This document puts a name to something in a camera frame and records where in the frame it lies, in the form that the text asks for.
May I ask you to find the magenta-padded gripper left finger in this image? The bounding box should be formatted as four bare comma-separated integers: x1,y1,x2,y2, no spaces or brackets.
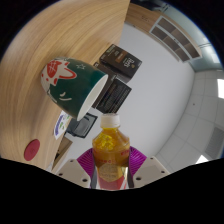
54,148,97,189

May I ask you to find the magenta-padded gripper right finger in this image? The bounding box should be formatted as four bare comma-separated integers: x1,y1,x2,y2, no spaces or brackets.
127,145,171,188

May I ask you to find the clear bottle with yellow drink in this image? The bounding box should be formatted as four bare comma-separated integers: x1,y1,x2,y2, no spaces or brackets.
91,113,131,191

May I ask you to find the wooden side desk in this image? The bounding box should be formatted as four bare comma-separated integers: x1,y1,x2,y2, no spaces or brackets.
51,134,74,173

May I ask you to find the flat round red coaster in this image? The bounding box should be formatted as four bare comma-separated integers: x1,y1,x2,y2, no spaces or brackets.
23,138,41,162

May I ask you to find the white leaflet with green print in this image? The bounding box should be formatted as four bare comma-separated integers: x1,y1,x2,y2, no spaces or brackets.
53,110,73,140

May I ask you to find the small square ceiling light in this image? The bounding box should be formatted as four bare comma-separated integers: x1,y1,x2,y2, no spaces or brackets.
195,154,210,165

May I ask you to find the grey ceiling air vent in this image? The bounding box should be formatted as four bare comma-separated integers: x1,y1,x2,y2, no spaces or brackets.
204,126,224,159

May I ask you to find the black box with striped face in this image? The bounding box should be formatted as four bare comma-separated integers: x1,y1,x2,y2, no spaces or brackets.
95,74,133,114

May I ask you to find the green mug with red print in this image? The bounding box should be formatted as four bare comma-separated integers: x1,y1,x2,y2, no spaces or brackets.
40,57,110,122

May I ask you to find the large square ceiling light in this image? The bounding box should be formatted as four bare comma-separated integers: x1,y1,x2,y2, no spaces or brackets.
216,78,224,100

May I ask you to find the small dark brown box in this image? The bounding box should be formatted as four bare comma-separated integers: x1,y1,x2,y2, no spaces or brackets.
99,43,143,79

